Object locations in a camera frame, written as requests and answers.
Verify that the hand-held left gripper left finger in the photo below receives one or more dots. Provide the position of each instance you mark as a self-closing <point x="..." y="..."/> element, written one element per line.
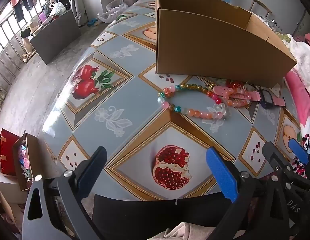
<point x="92" y="172"/>

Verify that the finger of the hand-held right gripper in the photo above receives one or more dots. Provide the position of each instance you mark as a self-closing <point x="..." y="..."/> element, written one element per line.
<point x="298" y="151"/>
<point x="273" y="155"/>

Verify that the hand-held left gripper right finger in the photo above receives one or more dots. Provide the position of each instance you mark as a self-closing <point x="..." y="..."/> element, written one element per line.
<point x="220" y="177"/>

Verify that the brown cardboard box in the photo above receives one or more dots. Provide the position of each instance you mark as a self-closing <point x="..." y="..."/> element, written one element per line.
<point x="207" y="50"/>

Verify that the pink blanket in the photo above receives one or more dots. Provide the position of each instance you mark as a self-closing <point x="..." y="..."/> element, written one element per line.
<point x="303" y="105"/>

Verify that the small open cardboard box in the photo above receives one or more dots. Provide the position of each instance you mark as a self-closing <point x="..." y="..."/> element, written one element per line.
<point x="32" y="160"/>

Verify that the person's black trousers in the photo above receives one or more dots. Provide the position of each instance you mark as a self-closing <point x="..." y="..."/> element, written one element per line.
<point x="135" y="217"/>

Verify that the beige garment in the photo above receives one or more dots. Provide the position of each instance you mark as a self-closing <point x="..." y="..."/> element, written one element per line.
<point x="180" y="232"/>

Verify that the red paper bag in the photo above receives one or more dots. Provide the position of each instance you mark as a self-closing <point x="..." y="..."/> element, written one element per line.
<point x="8" y="152"/>

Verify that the grey green blanket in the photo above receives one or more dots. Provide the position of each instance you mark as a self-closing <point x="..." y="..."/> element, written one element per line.
<point x="275" y="27"/>

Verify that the grey cabinet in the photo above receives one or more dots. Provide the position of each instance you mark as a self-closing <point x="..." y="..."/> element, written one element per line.
<point x="54" y="37"/>

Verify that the small blue object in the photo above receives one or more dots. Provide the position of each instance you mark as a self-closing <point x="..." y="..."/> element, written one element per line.
<point x="92" y="22"/>

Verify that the wooden chair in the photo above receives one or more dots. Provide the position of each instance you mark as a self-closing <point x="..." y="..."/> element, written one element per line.
<point x="255" y="5"/>

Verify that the white plastic bag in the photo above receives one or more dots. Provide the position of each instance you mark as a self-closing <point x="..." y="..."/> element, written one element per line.
<point x="112" y="11"/>

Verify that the grey curtain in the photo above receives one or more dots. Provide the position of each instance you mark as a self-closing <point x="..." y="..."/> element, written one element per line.
<point x="77" y="2"/>

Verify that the hanging clothes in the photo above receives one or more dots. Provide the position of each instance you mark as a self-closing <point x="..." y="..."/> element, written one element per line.
<point x="23" y="0"/>

